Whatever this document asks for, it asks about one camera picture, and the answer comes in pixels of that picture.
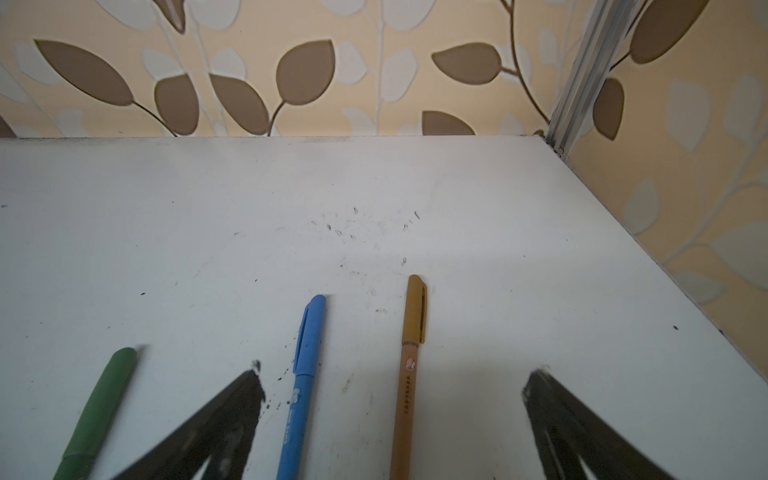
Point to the aluminium frame corner post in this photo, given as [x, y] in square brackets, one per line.
[607, 27]

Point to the green pen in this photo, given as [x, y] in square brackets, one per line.
[74, 467]

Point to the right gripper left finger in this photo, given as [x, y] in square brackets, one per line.
[216, 441]

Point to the brown pen cap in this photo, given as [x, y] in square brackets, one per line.
[414, 324]

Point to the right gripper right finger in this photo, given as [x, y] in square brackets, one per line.
[573, 441]

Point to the blue pen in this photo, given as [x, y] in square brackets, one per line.
[296, 426]

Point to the green pen cap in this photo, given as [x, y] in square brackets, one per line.
[102, 405]

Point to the brown pen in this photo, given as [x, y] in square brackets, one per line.
[405, 404]

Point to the blue pen cap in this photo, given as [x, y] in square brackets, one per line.
[309, 340]

